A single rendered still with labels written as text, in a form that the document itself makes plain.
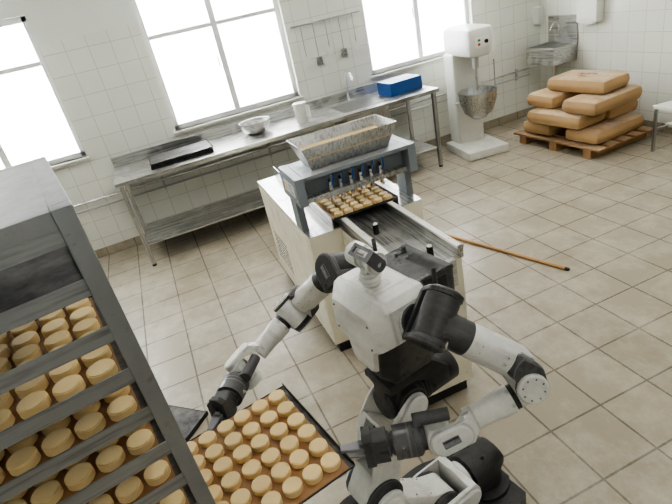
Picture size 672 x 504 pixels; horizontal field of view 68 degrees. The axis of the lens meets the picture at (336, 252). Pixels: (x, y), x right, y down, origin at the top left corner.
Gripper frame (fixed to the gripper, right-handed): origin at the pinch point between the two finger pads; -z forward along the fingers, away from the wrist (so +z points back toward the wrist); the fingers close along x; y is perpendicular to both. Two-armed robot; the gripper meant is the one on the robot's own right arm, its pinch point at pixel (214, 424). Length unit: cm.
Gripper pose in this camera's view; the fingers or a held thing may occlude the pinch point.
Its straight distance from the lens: 162.2
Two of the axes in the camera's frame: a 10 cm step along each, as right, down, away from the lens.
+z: 2.0, -4.9, 8.5
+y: 9.6, -0.7, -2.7
